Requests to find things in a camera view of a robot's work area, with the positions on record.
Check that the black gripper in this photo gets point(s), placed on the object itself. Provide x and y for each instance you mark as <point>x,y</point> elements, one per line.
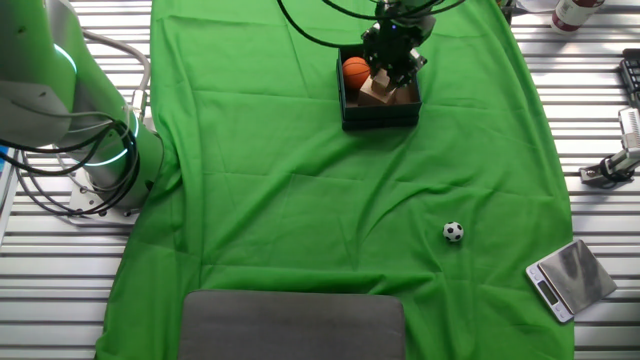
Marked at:
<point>395,42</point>

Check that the small wooden cube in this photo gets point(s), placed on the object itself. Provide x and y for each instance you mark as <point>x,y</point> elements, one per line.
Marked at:
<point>381,82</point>

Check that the small soccer ball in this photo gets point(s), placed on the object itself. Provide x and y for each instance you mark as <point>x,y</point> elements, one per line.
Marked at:
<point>453,232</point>

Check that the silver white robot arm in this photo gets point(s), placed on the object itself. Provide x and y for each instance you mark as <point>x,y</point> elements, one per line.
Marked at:
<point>100,125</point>

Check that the dark green gift box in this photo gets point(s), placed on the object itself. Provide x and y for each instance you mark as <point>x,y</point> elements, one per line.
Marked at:
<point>380,117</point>

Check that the large wooden block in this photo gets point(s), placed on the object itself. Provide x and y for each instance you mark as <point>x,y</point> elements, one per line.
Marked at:
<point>372,97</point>

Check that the small orange basketball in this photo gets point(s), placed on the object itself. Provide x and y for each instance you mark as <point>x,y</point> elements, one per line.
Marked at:
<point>355,72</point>

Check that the green cloth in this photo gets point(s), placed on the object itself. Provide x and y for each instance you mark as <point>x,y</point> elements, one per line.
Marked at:
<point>300,200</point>

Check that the red white bottle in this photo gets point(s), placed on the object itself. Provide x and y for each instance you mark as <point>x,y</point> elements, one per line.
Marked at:
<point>575,12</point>

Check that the black keyboard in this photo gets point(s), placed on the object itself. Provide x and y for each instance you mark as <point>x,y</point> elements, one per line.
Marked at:
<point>631,75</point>

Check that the silver digital scale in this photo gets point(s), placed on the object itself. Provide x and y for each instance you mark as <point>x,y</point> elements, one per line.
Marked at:
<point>575,277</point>

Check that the grey cushion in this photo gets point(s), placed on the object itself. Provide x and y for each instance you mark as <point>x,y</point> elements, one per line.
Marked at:
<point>292,327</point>

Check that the ribbed silver camera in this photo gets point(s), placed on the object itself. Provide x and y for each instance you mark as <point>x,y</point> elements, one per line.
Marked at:
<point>631,127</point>

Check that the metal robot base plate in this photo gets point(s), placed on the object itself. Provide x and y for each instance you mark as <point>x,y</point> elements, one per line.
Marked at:
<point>87,197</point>

